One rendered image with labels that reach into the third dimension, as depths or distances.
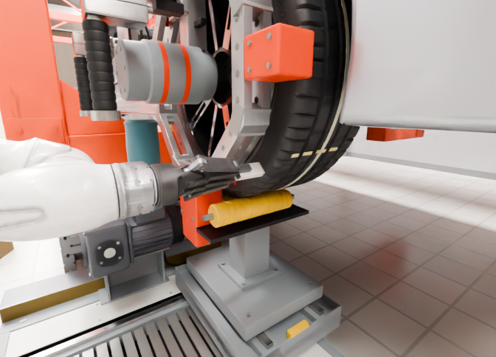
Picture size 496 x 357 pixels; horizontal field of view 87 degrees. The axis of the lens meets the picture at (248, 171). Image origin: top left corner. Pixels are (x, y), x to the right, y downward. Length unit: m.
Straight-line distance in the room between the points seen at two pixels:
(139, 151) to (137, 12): 0.38
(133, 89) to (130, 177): 0.25
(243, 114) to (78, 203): 0.29
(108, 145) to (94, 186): 0.69
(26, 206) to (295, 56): 0.41
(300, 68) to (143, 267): 1.03
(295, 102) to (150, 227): 0.72
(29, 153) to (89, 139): 0.55
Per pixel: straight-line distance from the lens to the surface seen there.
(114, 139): 1.11
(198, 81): 0.66
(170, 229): 1.04
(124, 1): 0.51
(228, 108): 0.73
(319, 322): 0.91
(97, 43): 0.49
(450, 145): 4.12
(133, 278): 1.26
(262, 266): 0.93
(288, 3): 0.54
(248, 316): 0.80
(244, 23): 0.50
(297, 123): 0.51
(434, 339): 1.24
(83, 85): 0.82
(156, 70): 0.63
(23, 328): 1.23
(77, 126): 1.11
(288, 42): 0.43
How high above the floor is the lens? 0.76
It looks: 13 degrees down
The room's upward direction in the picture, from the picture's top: straight up
